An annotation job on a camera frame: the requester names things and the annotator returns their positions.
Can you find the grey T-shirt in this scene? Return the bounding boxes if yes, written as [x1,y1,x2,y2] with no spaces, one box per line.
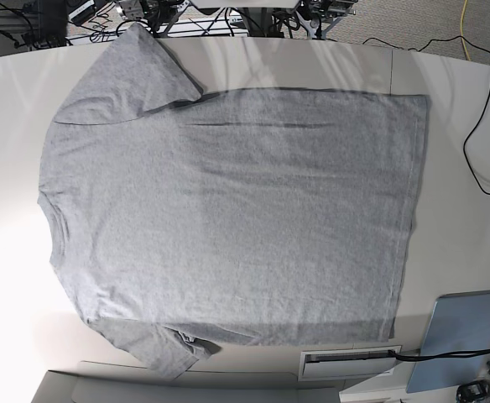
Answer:
[38,24,429,379]

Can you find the grey laptop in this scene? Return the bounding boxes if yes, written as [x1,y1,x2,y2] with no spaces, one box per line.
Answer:
[406,290,490,394]

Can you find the black device lower right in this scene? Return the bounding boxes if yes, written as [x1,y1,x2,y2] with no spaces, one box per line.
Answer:
[456,379,490,403]

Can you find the table cable grommet box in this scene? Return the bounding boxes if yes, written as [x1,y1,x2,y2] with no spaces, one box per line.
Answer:
[298,345,401,382]

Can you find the black laptop cable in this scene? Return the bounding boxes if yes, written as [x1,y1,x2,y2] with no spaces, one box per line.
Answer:
[389,346,490,363]

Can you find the black cable on table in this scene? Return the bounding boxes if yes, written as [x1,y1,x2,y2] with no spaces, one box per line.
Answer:
[362,35,490,196]

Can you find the yellow cable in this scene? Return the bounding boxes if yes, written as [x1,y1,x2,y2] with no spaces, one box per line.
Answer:
[458,0,471,62]

